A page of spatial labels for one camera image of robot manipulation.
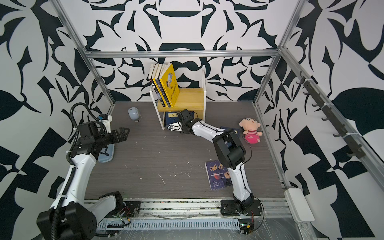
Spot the yellow cartoon book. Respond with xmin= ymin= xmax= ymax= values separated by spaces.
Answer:
xmin=160 ymin=63 xmax=180 ymax=108
xmin=152 ymin=64 xmax=170 ymax=108

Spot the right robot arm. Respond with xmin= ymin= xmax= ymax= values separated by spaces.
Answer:
xmin=111 ymin=103 xmax=256 ymax=216

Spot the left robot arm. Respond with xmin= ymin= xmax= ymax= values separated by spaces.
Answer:
xmin=37 ymin=103 xmax=130 ymax=240

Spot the light blue alarm clock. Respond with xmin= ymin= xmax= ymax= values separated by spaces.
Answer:
xmin=128 ymin=107 xmax=142 ymax=122

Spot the white wooden book shelf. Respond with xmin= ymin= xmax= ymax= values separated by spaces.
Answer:
xmin=149 ymin=67 xmax=207 ymax=130

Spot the plush doll pink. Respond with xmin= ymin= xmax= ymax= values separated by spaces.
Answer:
xmin=239 ymin=118 xmax=263 ymax=144

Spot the black barcode book on shelf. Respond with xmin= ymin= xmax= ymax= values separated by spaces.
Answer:
xmin=148 ymin=64 xmax=166 ymax=107

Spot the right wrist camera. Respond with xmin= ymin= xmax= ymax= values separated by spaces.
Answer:
xmin=167 ymin=122 xmax=183 ymax=132

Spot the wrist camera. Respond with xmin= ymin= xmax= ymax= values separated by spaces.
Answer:
xmin=167 ymin=122 xmax=183 ymax=132
xmin=99 ymin=114 xmax=112 ymax=134

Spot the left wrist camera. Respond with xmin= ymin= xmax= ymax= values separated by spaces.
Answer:
xmin=99 ymin=114 xmax=112 ymax=134

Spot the wall hook rail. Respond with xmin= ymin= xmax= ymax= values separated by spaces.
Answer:
xmin=297 ymin=71 xmax=367 ymax=159

